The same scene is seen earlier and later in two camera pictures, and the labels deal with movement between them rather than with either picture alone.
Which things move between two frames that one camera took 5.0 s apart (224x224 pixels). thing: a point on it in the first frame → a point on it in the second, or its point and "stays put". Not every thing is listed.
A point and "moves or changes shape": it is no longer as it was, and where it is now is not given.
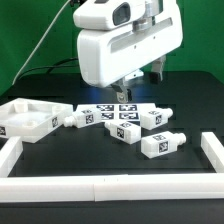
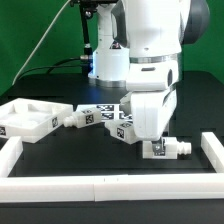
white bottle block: [161, 143] moves or changes shape
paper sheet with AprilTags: [116, 112] stays put
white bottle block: [83, 118] stays put
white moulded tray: [31, 120] stays put
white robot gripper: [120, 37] → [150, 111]
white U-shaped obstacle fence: [52, 189] stays put
